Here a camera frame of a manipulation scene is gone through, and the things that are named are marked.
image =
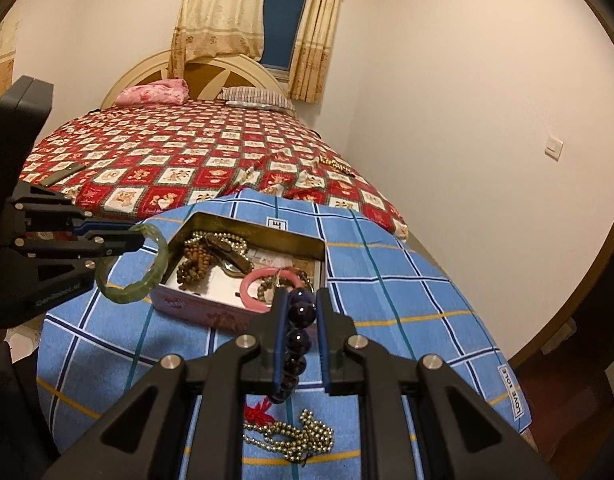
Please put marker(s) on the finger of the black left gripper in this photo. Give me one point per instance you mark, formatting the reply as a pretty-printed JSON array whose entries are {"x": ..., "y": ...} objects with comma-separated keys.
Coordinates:
[
  {"x": 109, "y": 245},
  {"x": 96, "y": 227}
]

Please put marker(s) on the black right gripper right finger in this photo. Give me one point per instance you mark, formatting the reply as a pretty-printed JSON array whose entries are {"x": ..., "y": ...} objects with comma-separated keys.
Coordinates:
[{"x": 418, "y": 418}]

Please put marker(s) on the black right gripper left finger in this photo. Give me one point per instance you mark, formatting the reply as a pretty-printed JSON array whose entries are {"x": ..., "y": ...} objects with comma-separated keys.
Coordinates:
[{"x": 185, "y": 409}]

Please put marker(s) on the pink bangle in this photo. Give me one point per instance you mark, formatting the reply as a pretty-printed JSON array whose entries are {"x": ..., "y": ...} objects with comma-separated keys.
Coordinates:
[{"x": 257, "y": 286}]

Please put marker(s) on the red tassel knot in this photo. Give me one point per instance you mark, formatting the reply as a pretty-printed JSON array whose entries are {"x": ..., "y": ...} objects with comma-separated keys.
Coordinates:
[{"x": 258, "y": 415}]

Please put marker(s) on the red patchwork bedspread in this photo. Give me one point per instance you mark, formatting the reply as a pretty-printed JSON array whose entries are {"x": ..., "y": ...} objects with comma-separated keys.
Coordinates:
[{"x": 139, "y": 161}]

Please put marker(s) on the blue plaid cloth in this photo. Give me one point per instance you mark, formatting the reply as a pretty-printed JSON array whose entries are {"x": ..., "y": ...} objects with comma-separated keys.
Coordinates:
[{"x": 92, "y": 351}]

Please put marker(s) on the dark wooden door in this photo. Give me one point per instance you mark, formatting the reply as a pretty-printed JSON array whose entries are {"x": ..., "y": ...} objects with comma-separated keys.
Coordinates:
[{"x": 570, "y": 389}]

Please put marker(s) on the pink pillow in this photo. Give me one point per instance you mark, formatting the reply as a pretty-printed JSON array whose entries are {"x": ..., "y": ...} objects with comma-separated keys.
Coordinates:
[{"x": 164, "y": 91}]

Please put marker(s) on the cream wooden headboard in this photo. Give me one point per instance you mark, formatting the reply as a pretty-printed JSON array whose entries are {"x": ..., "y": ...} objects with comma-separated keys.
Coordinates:
[{"x": 206, "y": 77}]

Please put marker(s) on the striped pillow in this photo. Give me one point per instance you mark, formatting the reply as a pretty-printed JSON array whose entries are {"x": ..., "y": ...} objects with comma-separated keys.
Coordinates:
[{"x": 254, "y": 95}]

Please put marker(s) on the beige patterned curtain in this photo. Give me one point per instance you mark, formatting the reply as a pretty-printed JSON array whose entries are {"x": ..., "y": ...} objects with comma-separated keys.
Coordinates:
[{"x": 209, "y": 28}]

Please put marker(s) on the window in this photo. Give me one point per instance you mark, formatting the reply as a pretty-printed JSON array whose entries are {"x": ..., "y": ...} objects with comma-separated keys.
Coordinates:
[{"x": 281, "y": 22}]

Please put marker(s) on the white wall switch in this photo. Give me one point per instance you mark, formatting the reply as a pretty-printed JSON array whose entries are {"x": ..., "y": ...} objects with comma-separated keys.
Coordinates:
[{"x": 553, "y": 148}]

